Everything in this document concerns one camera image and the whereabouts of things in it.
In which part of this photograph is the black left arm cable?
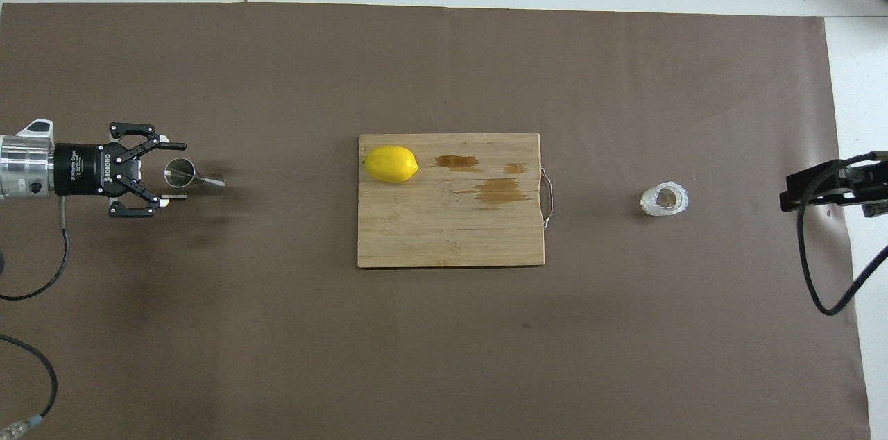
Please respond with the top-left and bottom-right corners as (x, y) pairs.
(0, 197), (70, 439)

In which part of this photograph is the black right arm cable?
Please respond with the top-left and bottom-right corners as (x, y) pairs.
(796, 152), (888, 316)

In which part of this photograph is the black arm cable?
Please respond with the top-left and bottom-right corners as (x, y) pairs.
(796, 152), (888, 316)
(0, 197), (70, 439)

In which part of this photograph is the clear textured glass cup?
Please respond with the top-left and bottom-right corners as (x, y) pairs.
(640, 182), (690, 218)

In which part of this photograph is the steel double jigger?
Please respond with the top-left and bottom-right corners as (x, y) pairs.
(164, 158), (227, 189)

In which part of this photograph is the wooden cutting board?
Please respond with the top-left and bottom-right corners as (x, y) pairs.
(357, 133), (554, 269)

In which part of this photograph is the yellow lemon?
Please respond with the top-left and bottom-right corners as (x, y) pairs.
(364, 146), (419, 184)

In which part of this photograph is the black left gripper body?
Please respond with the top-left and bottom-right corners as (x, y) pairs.
(54, 141), (117, 197)

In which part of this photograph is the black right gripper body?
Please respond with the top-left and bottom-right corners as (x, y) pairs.
(843, 151), (888, 202)

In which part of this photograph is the brown paper table mat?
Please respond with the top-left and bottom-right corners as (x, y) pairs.
(0, 1), (873, 440)

